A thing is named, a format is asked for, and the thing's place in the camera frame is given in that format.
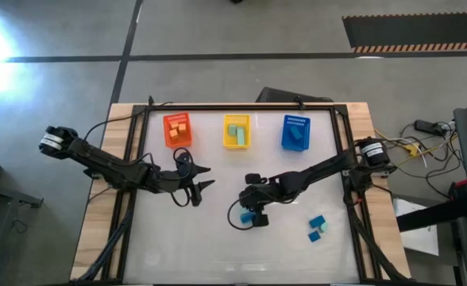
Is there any black hazard-striped floor mat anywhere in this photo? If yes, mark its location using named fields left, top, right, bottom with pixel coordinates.
left=342, top=11, right=467, bottom=54

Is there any black floor cable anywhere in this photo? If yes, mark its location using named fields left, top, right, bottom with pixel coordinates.
left=399, top=121, right=467, bottom=200

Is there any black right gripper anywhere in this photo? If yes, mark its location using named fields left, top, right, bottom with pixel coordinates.
left=239, top=182, right=282, bottom=228

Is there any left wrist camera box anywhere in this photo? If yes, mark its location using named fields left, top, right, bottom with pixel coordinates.
left=175, top=153, right=193, bottom=176

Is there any blue plastic basket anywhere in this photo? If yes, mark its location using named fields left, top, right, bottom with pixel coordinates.
left=280, top=114, right=312, bottom=153

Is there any orange plastic basket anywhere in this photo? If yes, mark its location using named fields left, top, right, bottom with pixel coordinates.
left=162, top=112, right=194, bottom=149

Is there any white paper sheet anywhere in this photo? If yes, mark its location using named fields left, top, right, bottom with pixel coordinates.
left=392, top=197, right=440, bottom=257

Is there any black power strip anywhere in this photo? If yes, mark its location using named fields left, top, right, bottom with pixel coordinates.
left=414, top=118, right=444, bottom=137

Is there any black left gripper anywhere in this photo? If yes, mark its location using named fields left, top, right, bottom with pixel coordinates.
left=153, top=164, right=216, bottom=207

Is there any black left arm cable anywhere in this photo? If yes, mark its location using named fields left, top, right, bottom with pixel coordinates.
left=83, top=95, right=174, bottom=141

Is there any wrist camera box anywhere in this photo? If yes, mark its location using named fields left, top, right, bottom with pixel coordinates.
left=175, top=153, right=193, bottom=176
left=244, top=172, right=267, bottom=186

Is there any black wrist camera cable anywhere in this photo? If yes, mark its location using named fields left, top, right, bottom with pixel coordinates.
left=226, top=196, right=258, bottom=232
left=168, top=147, right=195, bottom=208

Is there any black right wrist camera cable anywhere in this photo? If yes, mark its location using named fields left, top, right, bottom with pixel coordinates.
left=226, top=196, right=258, bottom=232

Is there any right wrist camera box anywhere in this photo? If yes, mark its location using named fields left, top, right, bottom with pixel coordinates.
left=244, top=172, right=267, bottom=186

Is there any yellow plastic basket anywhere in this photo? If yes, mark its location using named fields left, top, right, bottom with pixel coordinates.
left=222, top=114, right=253, bottom=150

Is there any yellow floor cable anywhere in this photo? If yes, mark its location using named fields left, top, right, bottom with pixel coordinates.
left=374, top=129, right=459, bottom=168

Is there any black flat bar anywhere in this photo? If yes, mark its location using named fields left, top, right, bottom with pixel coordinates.
left=396, top=193, right=467, bottom=233

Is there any black left wrist camera cable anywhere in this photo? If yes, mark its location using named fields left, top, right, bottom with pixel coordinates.
left=168, top=147, right=195, bottom=208

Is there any black floor case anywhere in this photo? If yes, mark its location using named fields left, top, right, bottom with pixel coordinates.
left=255, top=86, right=334, bottom=104

